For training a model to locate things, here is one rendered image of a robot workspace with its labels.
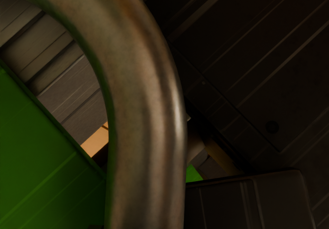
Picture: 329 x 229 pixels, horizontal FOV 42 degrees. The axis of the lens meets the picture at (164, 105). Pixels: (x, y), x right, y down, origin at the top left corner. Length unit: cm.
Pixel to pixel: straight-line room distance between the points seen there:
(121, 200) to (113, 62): 5
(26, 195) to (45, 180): 1
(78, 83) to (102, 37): 53
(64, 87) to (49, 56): 46
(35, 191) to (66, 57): 6
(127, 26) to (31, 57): 8
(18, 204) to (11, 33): 8
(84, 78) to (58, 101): 5
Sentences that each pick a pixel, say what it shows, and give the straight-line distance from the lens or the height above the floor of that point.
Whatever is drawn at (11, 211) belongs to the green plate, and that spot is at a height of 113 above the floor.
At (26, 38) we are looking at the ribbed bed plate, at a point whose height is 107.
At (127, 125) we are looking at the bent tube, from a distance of 15.
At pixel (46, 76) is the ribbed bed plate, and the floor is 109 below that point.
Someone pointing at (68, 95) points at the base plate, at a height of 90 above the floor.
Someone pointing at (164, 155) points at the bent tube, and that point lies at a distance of 15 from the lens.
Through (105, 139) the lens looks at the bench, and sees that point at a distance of 105.
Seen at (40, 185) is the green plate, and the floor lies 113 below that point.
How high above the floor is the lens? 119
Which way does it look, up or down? 15 degrees down
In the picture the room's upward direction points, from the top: 137 degrees clockwise
